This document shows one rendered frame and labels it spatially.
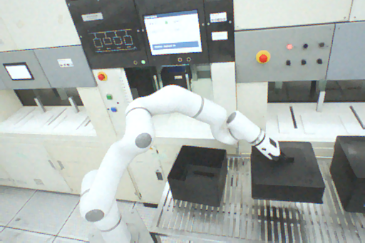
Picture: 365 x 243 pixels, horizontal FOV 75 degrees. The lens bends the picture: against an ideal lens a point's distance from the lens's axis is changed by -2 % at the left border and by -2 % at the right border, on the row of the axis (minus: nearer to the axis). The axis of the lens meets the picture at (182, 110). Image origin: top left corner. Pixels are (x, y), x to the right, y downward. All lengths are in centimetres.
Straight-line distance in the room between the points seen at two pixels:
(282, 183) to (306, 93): 98
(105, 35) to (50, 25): 34
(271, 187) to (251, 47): 66
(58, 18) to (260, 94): 121
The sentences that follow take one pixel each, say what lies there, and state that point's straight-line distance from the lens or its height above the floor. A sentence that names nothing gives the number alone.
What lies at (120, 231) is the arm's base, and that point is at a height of 89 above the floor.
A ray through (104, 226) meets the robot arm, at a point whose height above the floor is 98.
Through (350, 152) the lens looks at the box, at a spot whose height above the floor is 101.
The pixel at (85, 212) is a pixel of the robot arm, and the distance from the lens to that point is 106.
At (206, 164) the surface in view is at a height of 78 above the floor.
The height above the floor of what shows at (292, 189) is 103.
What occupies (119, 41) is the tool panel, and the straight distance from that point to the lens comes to 145.
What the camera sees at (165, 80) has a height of 105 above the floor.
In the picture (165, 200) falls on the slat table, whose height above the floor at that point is 76.
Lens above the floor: 192
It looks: 33 degrees down
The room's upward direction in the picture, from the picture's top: 10 degrees counter-clockwise
